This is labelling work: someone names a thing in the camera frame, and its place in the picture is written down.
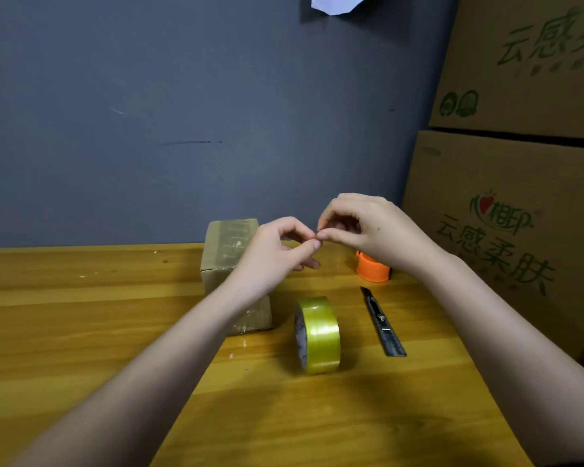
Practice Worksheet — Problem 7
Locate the grey utility knife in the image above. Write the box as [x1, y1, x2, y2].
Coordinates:
[360, 286, 408, 358]

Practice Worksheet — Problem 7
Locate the white paper sheet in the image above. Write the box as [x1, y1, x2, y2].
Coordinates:
[310, 0, 372, 16]

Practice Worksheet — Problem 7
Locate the person's right hand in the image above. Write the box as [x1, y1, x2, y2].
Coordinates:
[317, 193, 444, 280]

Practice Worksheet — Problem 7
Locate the yellow packing tape roll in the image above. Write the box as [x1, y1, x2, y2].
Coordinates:
[294, 296, 342, 375]

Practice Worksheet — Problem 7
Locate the person's left forearm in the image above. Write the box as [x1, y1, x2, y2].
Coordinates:
[7, 279, 273, 467]

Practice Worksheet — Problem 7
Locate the person's right forearm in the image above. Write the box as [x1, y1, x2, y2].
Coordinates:
[416, 253, 584, 467]

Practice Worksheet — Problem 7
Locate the small taped cardboard box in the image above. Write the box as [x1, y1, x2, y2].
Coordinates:
[200, 219, 273, 336]

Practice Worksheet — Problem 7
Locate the large cardboard carton green print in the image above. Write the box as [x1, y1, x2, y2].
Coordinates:
[429, 0, 584, 140]

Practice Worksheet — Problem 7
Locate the orange tape dispenser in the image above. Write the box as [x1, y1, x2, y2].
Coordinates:
[355, 251, 392, 283]

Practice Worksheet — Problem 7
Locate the person's left hand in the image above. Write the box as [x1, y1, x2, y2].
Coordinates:
[227, 217, 323, 302]

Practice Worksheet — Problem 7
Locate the large cardboard carton red logo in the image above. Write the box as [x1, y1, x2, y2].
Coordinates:
[402, 129, 584, 360]

